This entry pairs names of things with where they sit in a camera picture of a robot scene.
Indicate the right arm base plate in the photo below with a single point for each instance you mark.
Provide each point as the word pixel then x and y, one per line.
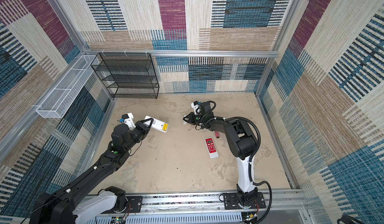
pixel 233 201

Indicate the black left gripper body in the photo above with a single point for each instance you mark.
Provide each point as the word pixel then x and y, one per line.
pixel 139 132

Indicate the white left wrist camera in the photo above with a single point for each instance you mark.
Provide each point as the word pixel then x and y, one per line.
pixel 128 119

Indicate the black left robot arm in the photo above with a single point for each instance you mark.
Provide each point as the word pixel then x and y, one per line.
pixel 57 208

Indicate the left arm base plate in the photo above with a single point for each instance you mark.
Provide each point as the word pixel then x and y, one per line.
pixel 134 204

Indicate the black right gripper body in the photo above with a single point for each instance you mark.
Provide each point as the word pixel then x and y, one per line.
pixel 198 119

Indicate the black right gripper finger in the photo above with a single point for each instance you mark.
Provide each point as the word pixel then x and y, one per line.
pixel 188 117
pixel 186 121

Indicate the white slotted cable duct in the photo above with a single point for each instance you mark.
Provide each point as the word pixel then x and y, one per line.
pixel 195 218

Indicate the red and white remote control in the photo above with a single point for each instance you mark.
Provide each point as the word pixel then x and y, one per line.
pixel 211 147

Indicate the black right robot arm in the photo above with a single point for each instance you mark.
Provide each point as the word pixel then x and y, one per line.
pixel 244 141

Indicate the black mesh shelf rack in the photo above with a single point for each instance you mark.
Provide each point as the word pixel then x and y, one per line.
pixel 127 75

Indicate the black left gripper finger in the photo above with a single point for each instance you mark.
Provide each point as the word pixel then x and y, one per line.
pixel 149 124
pixel 143 121

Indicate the white mesh wall basket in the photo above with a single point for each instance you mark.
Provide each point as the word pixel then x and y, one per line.
pixel 60 99

